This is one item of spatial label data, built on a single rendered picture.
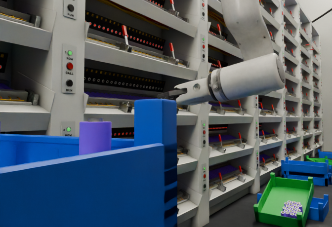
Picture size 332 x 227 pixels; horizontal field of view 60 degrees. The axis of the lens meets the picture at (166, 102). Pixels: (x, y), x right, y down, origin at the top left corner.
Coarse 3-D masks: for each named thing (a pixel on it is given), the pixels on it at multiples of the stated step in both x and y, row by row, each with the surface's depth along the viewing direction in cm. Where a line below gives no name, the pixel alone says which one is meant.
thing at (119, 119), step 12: (84, 84) 97; (96, 84) 101; (84, 96) 76; (84, 108) 76; (96, 108) 85; (108, 108) 89; (192, 108) 126; (84, 120) 77; (108, 120) 84; (120, 120) 88; (132, 120) 92; (180, 120) 115; (192, 120) 122
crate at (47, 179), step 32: (160, 128) 16; (0, 160) 25; (32, 160) 23; (64, 160) 10; (96, 160) 11; (128, 160) 13; (160, 160) 16; (0, 192) 8; (32, 192) 9; (64, 192) 10; (96, 192) 11; (128, 192) 13; (160, 192) 16; (0, 224) 8; (32, 224) 9; (64, 224) 10; (96, 224) 11; (128, 224) 13; (160, 224) 16
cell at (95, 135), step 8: (88, 120) 17; (96, 120) 16; (80, 128) 16; (88, 128) 16; (96, 128) 16; (104, 128) 16; (80, 136) 16; (88, 136) 16; (96, 136) 16; (104, 136) 16; (80, 144) 16; (88, 144) 16; (96, 144) 16; (104, 144) 16; (80, 152) 16; (88, 152) 16
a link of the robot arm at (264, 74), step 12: (252, 60) 66; (264, 60) 63; (276, 60) 63; (228, 72) 68; (240, 72) 66; (252, 72) 64; (264, 72) 62; (276, 72) 61; (228, 84) 67; (240, 84) 66; (252, 84) 64; (264, 84) 63; (276, 84) 62; (228, 96) 69; (240, 96) 68
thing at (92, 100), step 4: (88, 100) 84; (92, 100) 86; (96, 100) 87; (100, 100) 88; (104, 100) 89; (108, 100) 91; (112, 100) 92; (116, 100) 94; (120, 100) 95; (124, 100) 97; (128, 100) 98; (132, 100) 101; (88, 104) 85; (92, 104) 86; (96, 104) 87; (100, 104) 89; (104, 104) 90; (108, 104) 91; (112, 104) 91; (116, 104) 94; (132, 104) 101; (180, 108) 123
